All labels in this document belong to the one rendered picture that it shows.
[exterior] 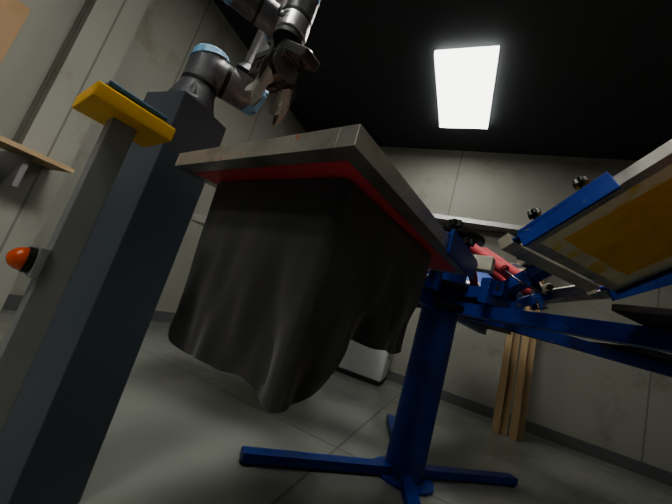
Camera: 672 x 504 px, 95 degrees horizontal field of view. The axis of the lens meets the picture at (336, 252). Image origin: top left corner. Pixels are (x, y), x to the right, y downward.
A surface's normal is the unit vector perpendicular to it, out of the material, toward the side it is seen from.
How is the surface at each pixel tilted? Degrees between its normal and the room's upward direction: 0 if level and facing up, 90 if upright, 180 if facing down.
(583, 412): 90
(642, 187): 148
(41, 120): 90
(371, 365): 90
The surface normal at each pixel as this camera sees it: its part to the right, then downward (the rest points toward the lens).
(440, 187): -0.35, -0.27
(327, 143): -0.56, -0.31
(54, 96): 0.89, 0.19
